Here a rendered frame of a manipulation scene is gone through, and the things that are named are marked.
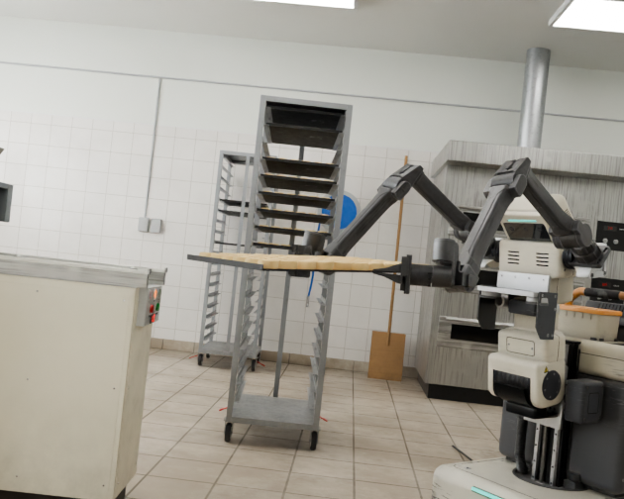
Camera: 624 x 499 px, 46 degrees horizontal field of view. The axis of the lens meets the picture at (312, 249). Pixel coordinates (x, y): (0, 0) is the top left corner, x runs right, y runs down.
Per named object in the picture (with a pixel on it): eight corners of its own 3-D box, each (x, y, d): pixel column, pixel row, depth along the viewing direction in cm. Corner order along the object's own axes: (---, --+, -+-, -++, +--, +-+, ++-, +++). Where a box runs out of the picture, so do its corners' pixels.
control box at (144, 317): (135, 326, 262) (139, 286, 262) (150, 320, 286) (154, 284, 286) (145, 327, 262) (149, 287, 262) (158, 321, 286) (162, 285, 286)
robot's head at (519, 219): (531, 224, 276) (516, 190, 270) (579, 225, 259) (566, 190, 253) (510, 247, 270) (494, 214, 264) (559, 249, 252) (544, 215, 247)
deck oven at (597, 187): (421, 403, 554) (449, 139, 557) (409, 377, 674) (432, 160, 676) (631, 428, 546) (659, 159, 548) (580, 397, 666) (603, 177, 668)
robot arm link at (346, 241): (414, 189, 251) (395, 185, 260) (405, 176, 248) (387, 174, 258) (331, 280, 242) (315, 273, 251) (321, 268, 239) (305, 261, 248)
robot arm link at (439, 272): (454, 286, 188) (453, 290, 193) (456, 260, 189) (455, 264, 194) (427, 284, 189) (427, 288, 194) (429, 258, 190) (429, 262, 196)
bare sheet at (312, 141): (342, 133, 383) (342, 131, 383) (265, 125, 382) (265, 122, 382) (335, 149, 443) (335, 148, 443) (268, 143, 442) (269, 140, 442)
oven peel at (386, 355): (367, 377, 649) (389, 153, 677) (367, 377, 651) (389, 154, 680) (401, 381, 647) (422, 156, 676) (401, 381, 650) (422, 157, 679)
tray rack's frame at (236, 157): (206, 351, 675) (227, 159, 677) (261, 357, 675) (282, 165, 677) (195, 361, 611) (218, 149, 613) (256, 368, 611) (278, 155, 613)
